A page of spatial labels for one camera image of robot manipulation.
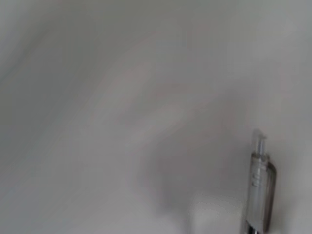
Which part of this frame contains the white grey ballpoint pen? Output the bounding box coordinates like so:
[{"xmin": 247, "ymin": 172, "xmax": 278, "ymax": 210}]
[{"xmin": 244, "ymin": 128, "xmax": 278, "ymax": 234}]

